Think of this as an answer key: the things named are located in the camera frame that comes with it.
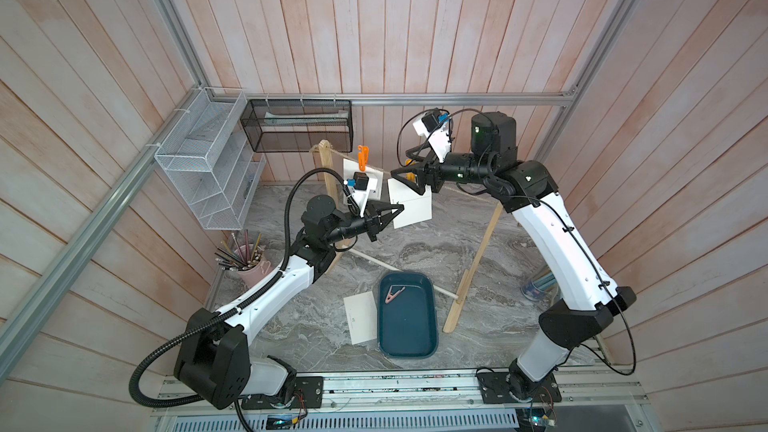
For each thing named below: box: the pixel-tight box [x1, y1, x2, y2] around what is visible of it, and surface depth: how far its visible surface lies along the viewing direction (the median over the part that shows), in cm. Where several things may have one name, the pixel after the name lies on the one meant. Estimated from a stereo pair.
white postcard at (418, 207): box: [388, 178, 433, 229], surface depth 69 cm
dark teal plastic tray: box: [378, 272, 439, 359], surface depth 88 cm
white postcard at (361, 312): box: [343, 291, 377, 345], surface depth 88 cm
